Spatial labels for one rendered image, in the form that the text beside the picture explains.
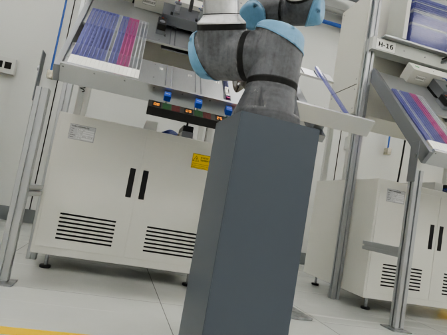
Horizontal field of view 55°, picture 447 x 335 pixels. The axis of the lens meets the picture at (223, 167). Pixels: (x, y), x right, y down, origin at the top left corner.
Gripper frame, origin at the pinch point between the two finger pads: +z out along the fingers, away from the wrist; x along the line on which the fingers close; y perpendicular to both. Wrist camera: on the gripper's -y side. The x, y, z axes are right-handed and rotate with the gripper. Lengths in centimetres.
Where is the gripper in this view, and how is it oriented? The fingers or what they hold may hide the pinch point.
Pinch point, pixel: (237, 87)
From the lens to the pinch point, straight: 149.0
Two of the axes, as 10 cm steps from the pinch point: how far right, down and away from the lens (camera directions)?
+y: 0.5, 6.5, -7.6
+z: -2.9, 7.3, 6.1
